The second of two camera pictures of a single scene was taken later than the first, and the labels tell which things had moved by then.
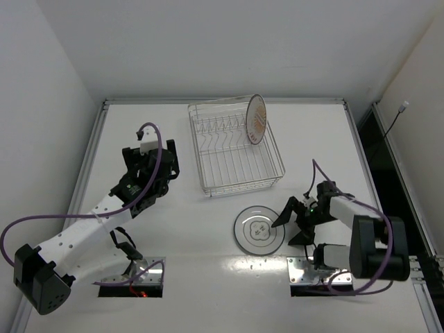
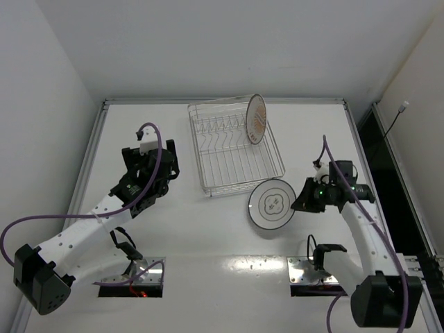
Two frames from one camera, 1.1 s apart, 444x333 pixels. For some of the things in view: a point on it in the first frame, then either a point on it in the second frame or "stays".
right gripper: (302, 220) → (309, 195)
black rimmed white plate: (254, 232) → (270, 204)
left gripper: (172, 152) stays
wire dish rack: (227, 161) stays
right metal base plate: (301, 270) stays
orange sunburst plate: (256, 118) stays
